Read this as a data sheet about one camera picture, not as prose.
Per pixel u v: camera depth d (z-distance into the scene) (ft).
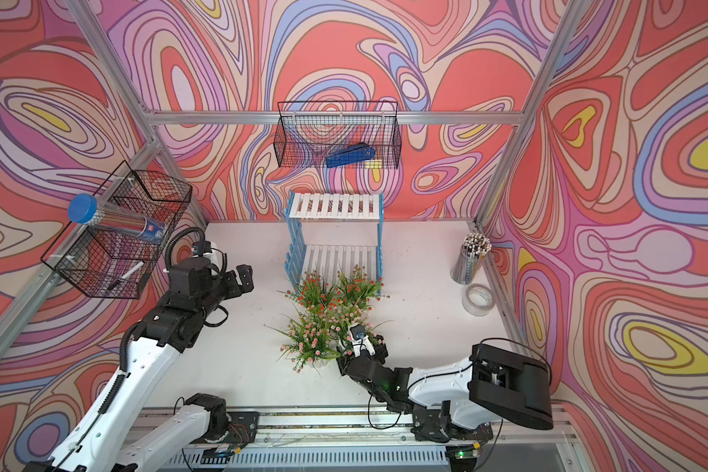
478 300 3.17
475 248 2.90
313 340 2.41
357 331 2.31
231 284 2.15
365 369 2.00
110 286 2.31
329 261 3.41
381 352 2.46
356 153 2.96
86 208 2.02
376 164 2.76
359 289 2.69
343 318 2.51
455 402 2.02
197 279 1.82
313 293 2.70
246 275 2.22
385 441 2.36
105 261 2.40
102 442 1.27
